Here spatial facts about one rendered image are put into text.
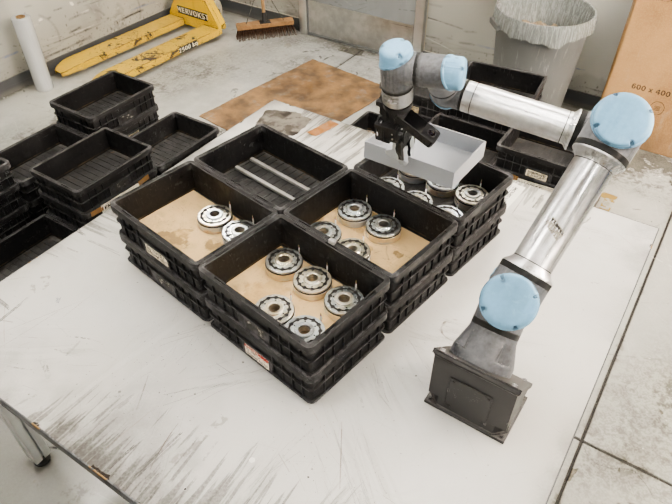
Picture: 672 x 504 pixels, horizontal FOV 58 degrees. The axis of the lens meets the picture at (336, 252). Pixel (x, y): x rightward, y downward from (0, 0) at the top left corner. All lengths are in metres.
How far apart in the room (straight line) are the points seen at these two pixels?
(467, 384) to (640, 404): 1.31
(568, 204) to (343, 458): 0.75
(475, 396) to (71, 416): 0.97
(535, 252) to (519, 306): 0.12
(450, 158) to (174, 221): 0.83
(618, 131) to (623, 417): 1.49
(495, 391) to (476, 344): 0.11
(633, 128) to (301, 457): 0.99
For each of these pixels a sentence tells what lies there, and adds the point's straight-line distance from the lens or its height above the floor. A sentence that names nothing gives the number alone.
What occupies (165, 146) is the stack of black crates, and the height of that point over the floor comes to 0.38.
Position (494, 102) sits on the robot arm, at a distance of 1.51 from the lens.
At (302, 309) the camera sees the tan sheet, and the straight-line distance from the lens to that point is 1.58.
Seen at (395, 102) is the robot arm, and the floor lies 1.29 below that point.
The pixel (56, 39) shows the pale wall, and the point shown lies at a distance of 4.98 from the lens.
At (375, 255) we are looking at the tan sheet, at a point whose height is 0.83.
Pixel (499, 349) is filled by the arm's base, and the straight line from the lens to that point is 1.44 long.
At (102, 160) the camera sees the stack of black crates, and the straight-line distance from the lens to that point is 2.90.
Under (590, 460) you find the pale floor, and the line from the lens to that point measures 2.45.
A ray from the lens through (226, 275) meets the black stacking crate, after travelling 1.66.
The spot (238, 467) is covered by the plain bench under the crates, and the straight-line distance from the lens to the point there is 1.49.
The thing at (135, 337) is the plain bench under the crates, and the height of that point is 0.70.
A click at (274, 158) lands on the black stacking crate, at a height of 0.83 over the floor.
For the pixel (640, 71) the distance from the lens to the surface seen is 4.05.
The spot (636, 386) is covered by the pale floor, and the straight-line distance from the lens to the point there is 2.72.
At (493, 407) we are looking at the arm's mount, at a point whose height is 0.81.
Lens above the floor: 1.99
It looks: 42 degrees down
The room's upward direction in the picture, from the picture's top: straight up
